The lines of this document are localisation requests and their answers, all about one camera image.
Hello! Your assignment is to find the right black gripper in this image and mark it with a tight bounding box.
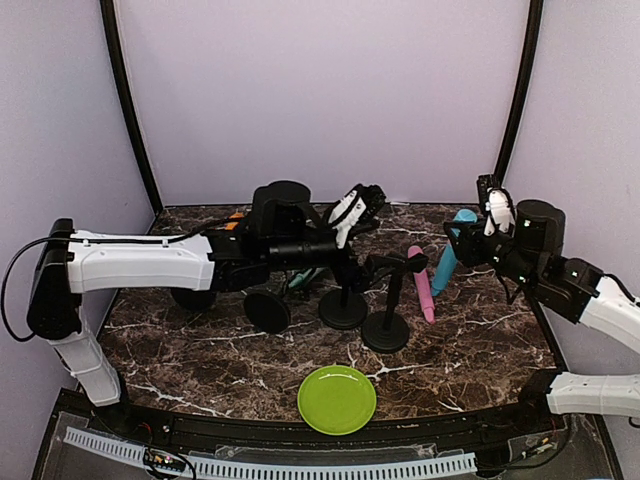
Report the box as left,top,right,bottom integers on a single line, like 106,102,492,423
446,216,541,292

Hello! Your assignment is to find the blue toy microphone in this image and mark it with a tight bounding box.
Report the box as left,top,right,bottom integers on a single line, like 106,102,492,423
431,209,477,297

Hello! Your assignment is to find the pink toy microphone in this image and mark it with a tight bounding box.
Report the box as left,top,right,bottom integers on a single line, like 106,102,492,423
413,268,435,325

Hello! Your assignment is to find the black stand of pink microphone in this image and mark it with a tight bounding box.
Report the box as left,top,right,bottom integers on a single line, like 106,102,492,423
318,273,369,330

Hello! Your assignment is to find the teal toy microphone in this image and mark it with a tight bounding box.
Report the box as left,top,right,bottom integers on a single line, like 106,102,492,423
287,267,325,290

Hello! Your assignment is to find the black stand of blue microphone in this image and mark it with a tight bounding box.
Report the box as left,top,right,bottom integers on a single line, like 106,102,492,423
361,253,428,354

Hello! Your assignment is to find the black stand of teal microphone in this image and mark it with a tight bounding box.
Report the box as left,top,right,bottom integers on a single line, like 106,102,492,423
243,286,291,335

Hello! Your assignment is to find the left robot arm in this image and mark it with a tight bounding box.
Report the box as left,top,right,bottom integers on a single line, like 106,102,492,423
26,180,386,436

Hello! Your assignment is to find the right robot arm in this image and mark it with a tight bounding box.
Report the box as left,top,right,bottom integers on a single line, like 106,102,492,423
443,199,639,434

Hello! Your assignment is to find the orange toy microphone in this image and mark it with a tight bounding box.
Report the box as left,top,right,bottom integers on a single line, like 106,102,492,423
223,212,245,231

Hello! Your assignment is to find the black stand of orange microphone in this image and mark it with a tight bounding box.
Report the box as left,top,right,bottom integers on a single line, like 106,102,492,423
170,288,217,312

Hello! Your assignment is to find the green plate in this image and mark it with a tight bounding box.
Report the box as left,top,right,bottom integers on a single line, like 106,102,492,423
297,365,377,436

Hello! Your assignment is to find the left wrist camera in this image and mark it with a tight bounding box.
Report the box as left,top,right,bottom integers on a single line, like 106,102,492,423
323,184,386,250

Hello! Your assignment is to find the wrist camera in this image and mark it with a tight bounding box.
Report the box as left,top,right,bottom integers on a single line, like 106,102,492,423
323,184,386,250
476,174,516,236

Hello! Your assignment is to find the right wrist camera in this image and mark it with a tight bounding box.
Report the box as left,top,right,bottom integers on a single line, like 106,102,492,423
476,174,516,236

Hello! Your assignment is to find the black front rail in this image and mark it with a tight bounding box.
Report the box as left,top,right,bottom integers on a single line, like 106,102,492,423
85,401,567,456

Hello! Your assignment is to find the right black frame post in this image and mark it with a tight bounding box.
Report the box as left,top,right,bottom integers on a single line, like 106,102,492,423
493,0,544,184

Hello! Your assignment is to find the black frame post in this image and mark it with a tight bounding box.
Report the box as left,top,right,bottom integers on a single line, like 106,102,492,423
99,0,164,216
493,0,544,184

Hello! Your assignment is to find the white slotted cable duct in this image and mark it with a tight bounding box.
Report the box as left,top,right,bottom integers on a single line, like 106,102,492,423
63,427,477,479

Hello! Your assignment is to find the left black frame post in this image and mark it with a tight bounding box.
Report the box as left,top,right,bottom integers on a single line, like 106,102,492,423
99,0,164,216

